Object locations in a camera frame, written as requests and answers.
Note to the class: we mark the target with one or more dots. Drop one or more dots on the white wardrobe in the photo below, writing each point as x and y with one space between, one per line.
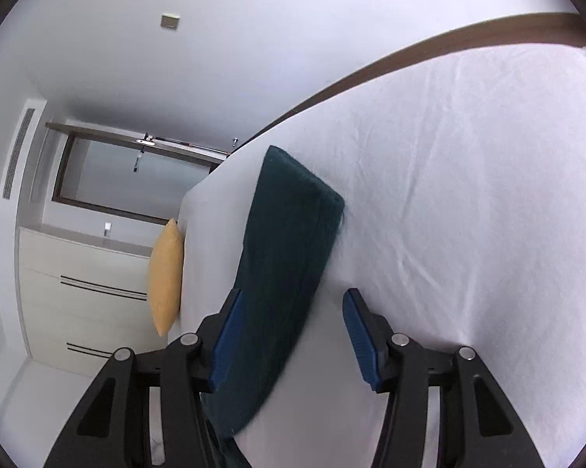
78 263

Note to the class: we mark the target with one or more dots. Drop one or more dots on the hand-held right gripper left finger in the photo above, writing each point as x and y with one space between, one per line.
227 341

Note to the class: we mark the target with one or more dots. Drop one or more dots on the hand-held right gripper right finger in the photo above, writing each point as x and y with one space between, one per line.
361 336

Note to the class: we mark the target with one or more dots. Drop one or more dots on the brown framed door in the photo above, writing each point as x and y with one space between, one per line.
127 185

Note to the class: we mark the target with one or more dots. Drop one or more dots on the square wall switch plate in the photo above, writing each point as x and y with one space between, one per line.
169 22

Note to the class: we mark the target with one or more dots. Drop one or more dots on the brown wooden bed frame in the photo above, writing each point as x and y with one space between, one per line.
420 46

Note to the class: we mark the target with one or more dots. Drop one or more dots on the bed with white sheet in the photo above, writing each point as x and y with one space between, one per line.
468 204

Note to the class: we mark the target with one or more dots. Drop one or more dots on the white air vent grille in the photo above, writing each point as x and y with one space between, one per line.
17 156

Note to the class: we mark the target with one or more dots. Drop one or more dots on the yellow pillow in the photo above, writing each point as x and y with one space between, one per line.
166 278

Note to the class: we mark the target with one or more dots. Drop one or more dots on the dark green cloth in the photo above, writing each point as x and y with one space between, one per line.
283 253

